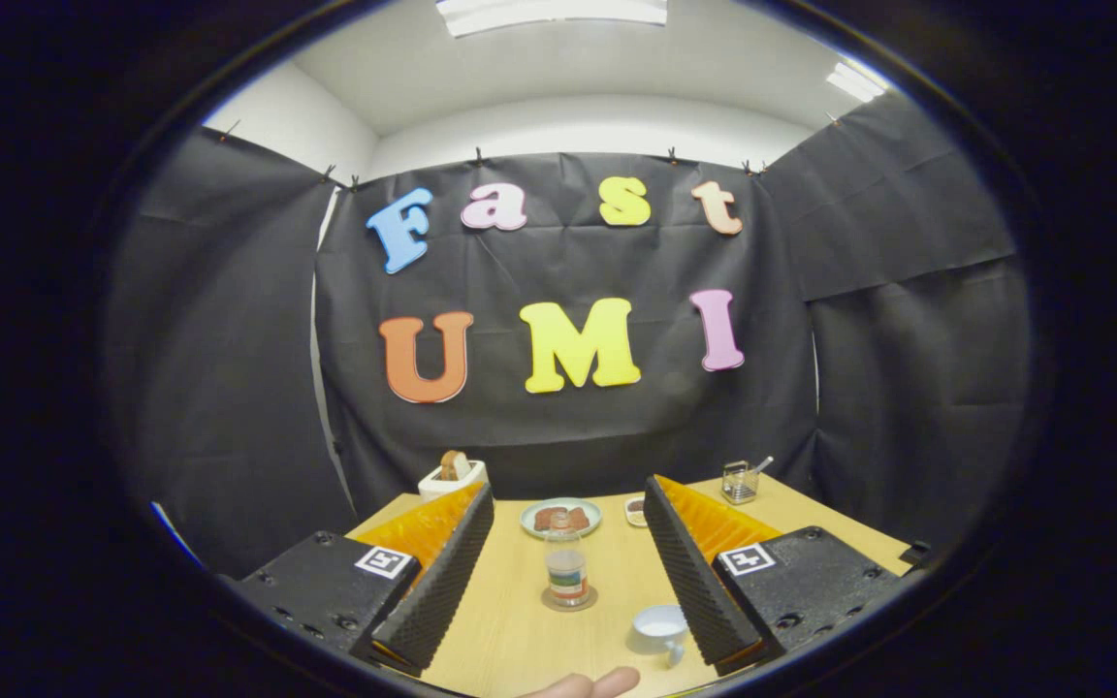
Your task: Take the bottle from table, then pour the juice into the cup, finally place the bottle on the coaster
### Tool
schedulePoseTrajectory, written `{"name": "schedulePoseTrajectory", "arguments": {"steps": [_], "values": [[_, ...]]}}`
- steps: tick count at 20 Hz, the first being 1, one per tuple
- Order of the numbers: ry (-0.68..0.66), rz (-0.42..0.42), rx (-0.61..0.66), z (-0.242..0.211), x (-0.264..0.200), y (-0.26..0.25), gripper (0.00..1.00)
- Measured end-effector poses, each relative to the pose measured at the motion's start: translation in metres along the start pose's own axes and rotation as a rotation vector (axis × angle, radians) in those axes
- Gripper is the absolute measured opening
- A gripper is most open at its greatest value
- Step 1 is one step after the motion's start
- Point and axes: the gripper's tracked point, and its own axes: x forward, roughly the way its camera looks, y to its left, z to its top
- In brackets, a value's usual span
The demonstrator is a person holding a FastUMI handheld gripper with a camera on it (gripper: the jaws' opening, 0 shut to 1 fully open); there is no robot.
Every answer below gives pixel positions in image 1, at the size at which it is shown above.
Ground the clear juice bottle red ring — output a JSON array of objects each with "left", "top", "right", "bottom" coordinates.
[{"left": 544, "top": 511, "right": 591, "bottom": 609}]

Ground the brown round coaster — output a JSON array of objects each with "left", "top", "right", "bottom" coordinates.
[{"left": 540, "top": 584, "right": 599, "bottom": 613}]

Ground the wooden table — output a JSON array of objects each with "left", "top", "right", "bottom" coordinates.
[{"left": 343, "top": 473, "right": 918, "bottom": 698}]

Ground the long ceiling light panel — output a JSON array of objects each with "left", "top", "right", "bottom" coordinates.
[{"left": 436, "top": 0, "right": 668, "bottom": 38}]

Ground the small ceiling light panel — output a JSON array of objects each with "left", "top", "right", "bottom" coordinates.
[{"left": 825, "top": 61, "right": 887, "bottom": 103}]

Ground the pale green plate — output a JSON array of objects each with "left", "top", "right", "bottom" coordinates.
[{"left": 520, "top": 497, "right": 603, "bottom": 540}]

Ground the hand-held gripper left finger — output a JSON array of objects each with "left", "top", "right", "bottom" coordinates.
[{"left": 227, "top": 482, "right": 496, "bottom": 677}]

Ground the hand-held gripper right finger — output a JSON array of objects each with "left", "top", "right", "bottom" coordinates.
[{"left": 643, "top": 474, "right": 913, "bottom": 677}]

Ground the black backdrop cloth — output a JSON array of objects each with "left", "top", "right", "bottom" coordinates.
[{"left": 103, "top": 89, "right": 1035, "bottom": 583}]

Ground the white cup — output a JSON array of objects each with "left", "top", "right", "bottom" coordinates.
[{"left": 628, "top": 604, "right": 689, "bottom": 669}]

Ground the white toaster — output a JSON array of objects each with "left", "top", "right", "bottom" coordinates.
[{"left": 418, "top": 460, "right": 489, "bottom": 500}]

